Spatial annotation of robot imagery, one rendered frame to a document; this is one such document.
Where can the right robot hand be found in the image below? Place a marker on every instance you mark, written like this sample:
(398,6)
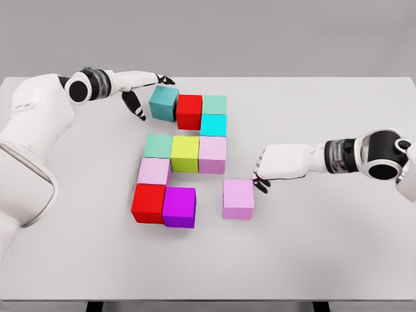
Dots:
(282,162)

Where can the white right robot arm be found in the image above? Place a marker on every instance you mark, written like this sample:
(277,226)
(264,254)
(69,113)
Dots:
(373,159)

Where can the mint green cube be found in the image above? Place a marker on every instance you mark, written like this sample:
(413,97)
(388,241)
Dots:
(158,146)
(214,104)

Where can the teal cube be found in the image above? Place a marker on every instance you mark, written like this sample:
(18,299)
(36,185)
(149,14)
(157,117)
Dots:
(164,103)

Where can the pink cube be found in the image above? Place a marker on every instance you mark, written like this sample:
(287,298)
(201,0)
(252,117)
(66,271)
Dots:
(212,153)
(154,171)
(238,198)

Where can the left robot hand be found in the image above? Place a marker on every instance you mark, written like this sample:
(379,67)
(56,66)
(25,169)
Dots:
(136,81)

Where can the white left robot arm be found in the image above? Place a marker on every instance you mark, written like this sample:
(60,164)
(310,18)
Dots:
(32,130)

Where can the cyan cube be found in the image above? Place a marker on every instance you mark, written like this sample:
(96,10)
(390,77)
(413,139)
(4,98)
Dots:
(213,125)

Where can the yellow-green cube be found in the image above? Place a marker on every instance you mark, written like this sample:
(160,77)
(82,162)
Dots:
(184,152)

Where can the red cube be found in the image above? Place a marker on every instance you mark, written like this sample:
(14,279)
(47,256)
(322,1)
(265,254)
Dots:
(189,110)
(148,202)

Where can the purple cube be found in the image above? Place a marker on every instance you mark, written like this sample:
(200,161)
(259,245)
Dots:
(179,206)

